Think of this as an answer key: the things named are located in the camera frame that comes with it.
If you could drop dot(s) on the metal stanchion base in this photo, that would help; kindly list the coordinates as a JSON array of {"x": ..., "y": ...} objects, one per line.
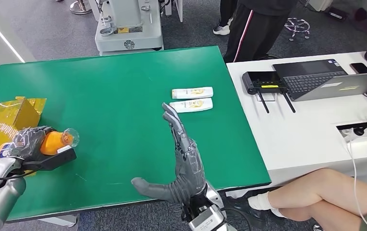
[{"x": 80, "y": 8}]

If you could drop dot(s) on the black floor device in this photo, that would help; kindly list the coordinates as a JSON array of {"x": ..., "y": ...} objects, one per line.
[{"x": 336, "y": 13}]

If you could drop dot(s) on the desk socket tray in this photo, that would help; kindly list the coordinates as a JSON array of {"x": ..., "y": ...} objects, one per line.
[{"x": 359, "y": 129}]

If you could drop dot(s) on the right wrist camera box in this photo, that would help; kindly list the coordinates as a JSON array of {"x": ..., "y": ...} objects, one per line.
[{"x": 207, "y": 220}]

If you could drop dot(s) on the white panel stand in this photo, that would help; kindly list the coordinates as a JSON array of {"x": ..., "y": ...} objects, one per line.
[{"x": 178, "y": 10}]

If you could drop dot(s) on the chrome chair base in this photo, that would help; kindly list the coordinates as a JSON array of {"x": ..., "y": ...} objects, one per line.
[{"x": 297, "y": 27}]

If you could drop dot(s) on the black smartphone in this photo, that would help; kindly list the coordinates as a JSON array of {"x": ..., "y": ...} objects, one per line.
[{"x": 360, "y": 68}]

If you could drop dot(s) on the black open laptop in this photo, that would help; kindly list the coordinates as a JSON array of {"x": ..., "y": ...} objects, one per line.
[{"x": 308, "y": 74}]

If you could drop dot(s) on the standing person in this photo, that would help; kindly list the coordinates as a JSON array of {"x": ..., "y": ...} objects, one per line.
[{"x": 257, "y": 28}]

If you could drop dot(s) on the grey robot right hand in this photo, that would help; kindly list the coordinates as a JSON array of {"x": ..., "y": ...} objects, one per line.
[{"x": 188, "y": 172}]

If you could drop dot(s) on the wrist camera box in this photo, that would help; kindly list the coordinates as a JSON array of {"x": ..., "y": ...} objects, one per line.
[
  {"x": 52, "y": 161},
  {"x": 207, "y": 220}
]

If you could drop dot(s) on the black router with antennas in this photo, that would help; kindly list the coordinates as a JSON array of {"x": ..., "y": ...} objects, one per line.
[{"x": 261, "y": 82}]

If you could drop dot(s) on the cardboard box with yellow tape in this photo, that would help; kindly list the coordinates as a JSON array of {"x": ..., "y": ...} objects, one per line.
[{"x": 27, "y": 111}]

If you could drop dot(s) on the white machine base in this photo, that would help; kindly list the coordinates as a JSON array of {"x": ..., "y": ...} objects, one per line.
[{"x": 128, "y": 35}]

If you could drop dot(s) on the small white shampoo bottle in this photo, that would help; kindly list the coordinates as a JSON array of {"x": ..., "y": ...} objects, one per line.
[
  {"x": 191, "y": 92},
  {"x": 190, "y": 105}
]

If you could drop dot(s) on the seated person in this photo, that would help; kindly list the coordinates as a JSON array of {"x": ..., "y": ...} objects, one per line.
[{"x": 324, "y": 194}]

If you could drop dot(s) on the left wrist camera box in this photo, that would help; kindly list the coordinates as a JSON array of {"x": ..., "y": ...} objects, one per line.
[{"x": 52, "y": 161}]

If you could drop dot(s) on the grey laptop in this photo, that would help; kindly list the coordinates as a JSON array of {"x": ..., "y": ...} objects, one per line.
[{"x": 343, "y": 87}]

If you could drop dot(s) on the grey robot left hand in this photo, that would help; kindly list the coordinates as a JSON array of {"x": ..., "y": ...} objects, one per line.
[{"x": 30, "y": 142}]

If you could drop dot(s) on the orange bottle with clear cap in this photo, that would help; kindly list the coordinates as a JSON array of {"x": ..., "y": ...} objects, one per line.
[{"x": 51, "y": 143}]

